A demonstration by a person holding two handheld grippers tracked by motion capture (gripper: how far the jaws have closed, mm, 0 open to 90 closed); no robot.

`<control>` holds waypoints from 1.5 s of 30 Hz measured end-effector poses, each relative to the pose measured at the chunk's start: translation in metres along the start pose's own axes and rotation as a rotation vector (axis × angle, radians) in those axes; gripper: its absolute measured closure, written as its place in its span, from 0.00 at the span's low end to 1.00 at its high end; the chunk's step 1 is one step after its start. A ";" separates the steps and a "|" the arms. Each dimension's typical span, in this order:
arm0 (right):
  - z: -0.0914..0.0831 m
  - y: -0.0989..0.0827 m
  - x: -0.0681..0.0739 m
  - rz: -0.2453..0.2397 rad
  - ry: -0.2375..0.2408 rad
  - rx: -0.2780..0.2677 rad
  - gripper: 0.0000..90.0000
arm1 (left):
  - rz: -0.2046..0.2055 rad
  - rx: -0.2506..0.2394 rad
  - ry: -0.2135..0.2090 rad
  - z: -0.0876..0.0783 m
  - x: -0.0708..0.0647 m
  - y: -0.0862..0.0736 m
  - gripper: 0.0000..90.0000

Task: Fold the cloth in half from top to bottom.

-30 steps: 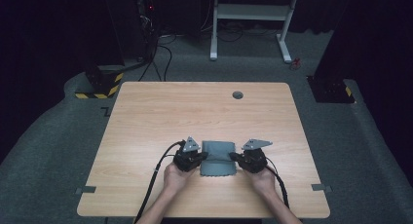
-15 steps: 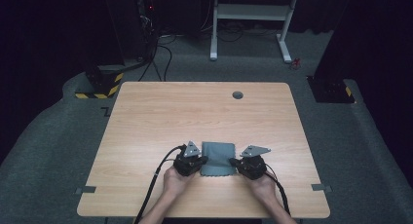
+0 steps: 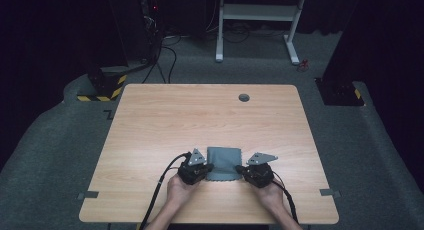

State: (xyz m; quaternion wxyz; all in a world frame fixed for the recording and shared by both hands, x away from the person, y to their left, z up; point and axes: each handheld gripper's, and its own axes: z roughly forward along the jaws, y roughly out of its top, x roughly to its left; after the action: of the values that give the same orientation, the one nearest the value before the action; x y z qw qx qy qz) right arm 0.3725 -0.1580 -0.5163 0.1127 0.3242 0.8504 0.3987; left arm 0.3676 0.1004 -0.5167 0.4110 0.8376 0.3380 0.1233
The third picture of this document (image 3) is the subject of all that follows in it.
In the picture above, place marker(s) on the person's right hand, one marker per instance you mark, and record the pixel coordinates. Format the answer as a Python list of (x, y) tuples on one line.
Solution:
[(273, 196)]

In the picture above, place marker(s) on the black yellow striped stand base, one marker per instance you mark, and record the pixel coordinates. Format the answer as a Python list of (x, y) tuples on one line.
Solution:
[(106, 83), (338, 93)]

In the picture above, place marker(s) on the person's left hand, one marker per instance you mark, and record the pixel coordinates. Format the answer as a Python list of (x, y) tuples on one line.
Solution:
[(180, 193)]

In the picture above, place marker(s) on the grey tape piece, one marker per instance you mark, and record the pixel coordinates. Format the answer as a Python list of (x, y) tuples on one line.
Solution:
[(88, 194), (329, 192)]

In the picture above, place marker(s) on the small red floor object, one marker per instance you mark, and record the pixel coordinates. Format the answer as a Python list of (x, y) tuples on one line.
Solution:
[(302, 66)]

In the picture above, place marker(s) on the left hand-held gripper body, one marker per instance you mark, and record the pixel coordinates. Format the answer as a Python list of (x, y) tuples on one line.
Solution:
[(191, 173)]

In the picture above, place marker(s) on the white metal desk frame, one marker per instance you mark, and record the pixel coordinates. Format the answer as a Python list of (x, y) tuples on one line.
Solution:
[(256, 12)]

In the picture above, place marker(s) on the dark equipment rack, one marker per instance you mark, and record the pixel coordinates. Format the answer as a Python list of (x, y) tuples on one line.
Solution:
[(151, 23)]

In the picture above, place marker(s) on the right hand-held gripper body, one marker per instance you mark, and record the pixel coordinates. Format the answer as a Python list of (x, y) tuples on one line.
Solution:
[(258, 175)]

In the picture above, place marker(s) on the grey cloth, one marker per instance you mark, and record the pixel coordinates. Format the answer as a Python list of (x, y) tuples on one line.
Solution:
[(223, 160)]

